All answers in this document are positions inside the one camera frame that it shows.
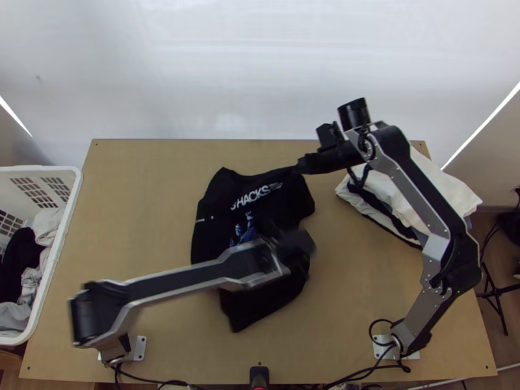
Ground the pile of folded clothes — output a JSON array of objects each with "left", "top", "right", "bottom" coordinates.
[{"left": 334, "top": 142, "right": 484, "bottom": 251}]

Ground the black tripod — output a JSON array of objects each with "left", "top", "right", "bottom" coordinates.
[{"left": 474, "top": 261, "right": 520, "bottom": 337}]

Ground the black cable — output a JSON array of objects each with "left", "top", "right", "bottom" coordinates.
[
  {"left": 107, "top": 357, "right": 192, "bottom": 390},
  {"left": 367, "top": 318, "right": 412, "bottom": 373}
]

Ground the black t-shirt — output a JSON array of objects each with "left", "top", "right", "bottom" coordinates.
[{"left": 190, "top": 164, "right": 318, "bottom": 334}]

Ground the white laundry basket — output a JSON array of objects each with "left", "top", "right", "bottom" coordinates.
[{"left": 0, "top": 165, "right": 84, "bottom": 346}]

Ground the heap of clothes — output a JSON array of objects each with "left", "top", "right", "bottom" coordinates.
[{"left": 0, "top": 210, "right": 66, "bottom": 332}]

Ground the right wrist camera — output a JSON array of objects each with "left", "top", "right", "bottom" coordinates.
[{"left": 315, "top": 121, "right": 347, "bottom": 150}]

